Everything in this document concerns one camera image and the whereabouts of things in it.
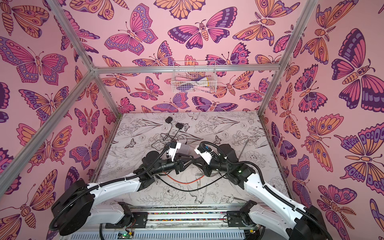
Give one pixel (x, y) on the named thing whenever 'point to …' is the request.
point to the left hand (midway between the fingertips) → (194, 159)
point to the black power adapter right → (179, 125)
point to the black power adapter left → (168, 119)
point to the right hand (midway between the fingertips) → (195, 158)
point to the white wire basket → (194, 77)
